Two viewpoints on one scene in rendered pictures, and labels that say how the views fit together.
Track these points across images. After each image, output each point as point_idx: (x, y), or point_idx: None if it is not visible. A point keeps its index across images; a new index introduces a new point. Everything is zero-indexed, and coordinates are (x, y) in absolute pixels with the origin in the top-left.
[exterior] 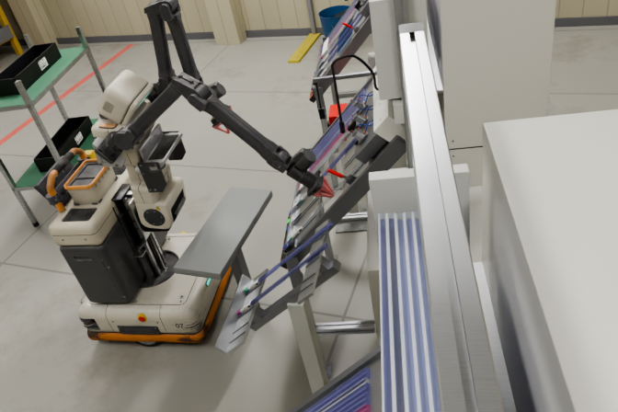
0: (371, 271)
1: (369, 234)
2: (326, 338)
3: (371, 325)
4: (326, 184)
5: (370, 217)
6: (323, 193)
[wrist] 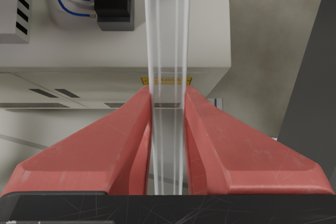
0: (230, 56)
1: (90, 61)
2: (148, 190)
3: (218, 102)
4: (134, 139)
5: (14, 59)
6: (192, 192)
